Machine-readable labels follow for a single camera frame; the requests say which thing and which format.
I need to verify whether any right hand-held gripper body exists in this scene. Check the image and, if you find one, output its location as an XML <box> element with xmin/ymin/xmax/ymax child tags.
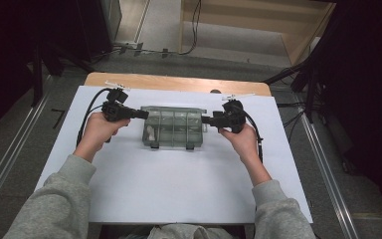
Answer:
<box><xmin>213</xmin><ymin>93</ymin><xmax>256</xmax><ymax>134</ymax></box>

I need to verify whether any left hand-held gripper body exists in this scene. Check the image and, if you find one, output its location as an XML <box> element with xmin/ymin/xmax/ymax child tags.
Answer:
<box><xmin>100</xmin><ymin>80</ymin><xmax>135</xmax><ymax>123</ymax></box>

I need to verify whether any grey clear compartment storage box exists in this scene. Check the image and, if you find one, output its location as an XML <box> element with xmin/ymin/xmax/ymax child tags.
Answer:
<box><xmin>140</xmin><ymin>105</ymin><xmax>209</xmax><ymax>150</ymax></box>

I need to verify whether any person's left hand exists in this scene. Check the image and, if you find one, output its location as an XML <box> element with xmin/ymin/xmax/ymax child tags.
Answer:
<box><xmin>73</xmin><ymin>112</ymin><xmax>131</xmax><ymax>163</ymax></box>

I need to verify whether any person's right hand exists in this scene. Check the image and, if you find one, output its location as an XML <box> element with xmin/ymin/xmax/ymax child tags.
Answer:
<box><xmin>218</xmin><ymin>123</ymin><xmax>264</xmax><ymax>167</ymax></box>

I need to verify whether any wooden table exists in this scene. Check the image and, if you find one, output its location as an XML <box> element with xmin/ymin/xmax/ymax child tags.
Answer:
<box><xmin>84</xmin><ymin>72</ymin><xmax>273</xmax><ymax>98</ymax></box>

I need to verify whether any white table sheet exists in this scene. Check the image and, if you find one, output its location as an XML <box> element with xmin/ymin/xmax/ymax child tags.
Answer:
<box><xmin>34</xmin><ymin>85</ymin><xmax>313</xmax><ymax>225</ymax></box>

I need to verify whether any black stand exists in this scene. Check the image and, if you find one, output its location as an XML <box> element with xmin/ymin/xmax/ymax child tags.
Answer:
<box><xmin>263</xmin><ymin>49</ymin><xmax>322</xmax><ymax>123</ymax></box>
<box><xmin>29</xmin><ymin>43</ymin><xmax>94</xmax><ymax>108</ymax></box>

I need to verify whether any wooden shelf unit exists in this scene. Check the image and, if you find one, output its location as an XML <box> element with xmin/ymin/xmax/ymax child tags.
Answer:
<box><xmin>178</xmin><ymin>0</ymin><xmax>336</xmax><ymax>66</ymax></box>

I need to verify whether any person's grey sweatshirt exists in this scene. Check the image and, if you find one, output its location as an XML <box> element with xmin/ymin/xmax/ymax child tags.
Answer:
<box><xmin>118</xmin><ymin>223</ymin><xmax>247</xmax><ymax>239</ymax></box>

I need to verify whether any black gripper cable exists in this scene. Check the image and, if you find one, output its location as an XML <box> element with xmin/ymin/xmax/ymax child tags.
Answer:
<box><xmin>243</xmin><ymin>111</ymin><xmax>265</xmax><ymax>164</ymax></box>
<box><xmin>82</xmin><ymin>104</ymin><xmax>104</xmax><ymax>134</ymax></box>
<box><xmin>76</xmin><ymin>87</ymin><xmax>112</xmax><ymax>147</ymax></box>

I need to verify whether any black floor cable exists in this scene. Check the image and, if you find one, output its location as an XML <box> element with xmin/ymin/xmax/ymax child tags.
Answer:
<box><xmin>277</xmin><ymin>101</ymin><xmax>312</xmax><ymax>143</ymax></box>

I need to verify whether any black hanging cable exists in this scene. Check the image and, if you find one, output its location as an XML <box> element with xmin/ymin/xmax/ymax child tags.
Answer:
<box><xmin>178</xmin><ymin>0</ymin><xmax>203</xmax><ymax>56</ymax></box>

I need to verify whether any aluminium floor rail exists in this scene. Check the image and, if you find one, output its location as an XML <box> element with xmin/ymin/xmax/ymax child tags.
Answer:
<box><xmin>0</xmin><ymin>94</ymin><xmax>49</xmax><ymax>213</ymax></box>
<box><xmin>297</xmin><ymin>109</ymin><xmax>359</xmax><ymax>239</ymax></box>

